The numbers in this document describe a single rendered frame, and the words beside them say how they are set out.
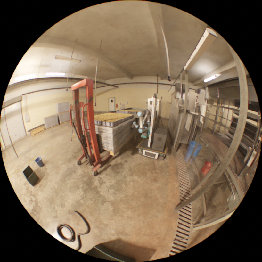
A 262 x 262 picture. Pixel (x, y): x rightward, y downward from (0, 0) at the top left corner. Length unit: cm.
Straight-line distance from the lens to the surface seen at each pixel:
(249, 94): 134
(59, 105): 871
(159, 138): 211
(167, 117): 884
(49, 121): 842
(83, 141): 216
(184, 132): 342
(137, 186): 182
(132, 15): 359
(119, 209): 164
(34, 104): 999
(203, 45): 162
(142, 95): 932
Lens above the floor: 160
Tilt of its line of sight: 22 degrees down
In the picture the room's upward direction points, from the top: 2 degrees clockwise
